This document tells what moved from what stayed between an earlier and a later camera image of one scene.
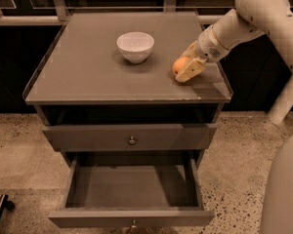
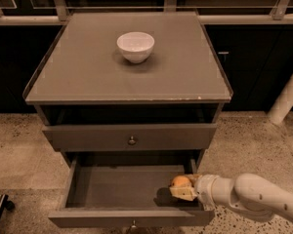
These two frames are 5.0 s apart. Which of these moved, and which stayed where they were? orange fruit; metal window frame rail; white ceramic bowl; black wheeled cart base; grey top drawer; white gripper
Moved: white gripper; orange fruit
Stayed: white ceramic bowl; black wheeled cart base; grey top drawer; metal window frame rail
